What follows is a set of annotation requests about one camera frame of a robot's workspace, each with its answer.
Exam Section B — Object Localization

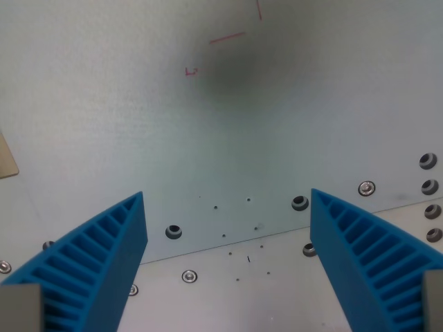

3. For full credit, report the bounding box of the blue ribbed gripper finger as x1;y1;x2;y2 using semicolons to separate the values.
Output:
0;191;149;332
309;188;443;332

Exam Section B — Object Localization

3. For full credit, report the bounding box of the tan flat plate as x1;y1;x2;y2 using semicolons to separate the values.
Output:
0;131;20;179

